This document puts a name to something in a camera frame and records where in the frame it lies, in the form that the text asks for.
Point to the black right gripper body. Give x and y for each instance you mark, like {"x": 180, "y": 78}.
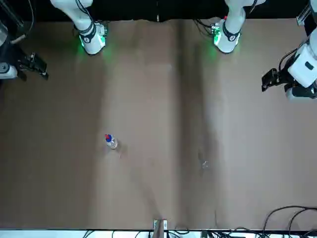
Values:
{"x": 19, "y": 59}

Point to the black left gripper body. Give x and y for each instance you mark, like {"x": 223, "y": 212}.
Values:
{"x": 282, "y": 78}

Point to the clear glass sample vial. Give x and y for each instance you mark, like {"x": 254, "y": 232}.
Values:
{"x": 205, "y": 164}

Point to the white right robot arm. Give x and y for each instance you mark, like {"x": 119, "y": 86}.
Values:
{"x": 91, "y": 37}

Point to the clear blue-capped dropper bottle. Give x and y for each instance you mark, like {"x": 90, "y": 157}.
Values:
{"x": 112, "y": 143}

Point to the black frame profile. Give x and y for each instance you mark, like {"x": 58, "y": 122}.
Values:
{"x": 10, "y": 11}

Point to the aluminium frame profile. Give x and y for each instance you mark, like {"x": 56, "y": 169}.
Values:
{"x": 305, "y": 13}

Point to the aluminium camera post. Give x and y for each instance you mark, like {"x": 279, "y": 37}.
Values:
{"x": 159, "y": 229}

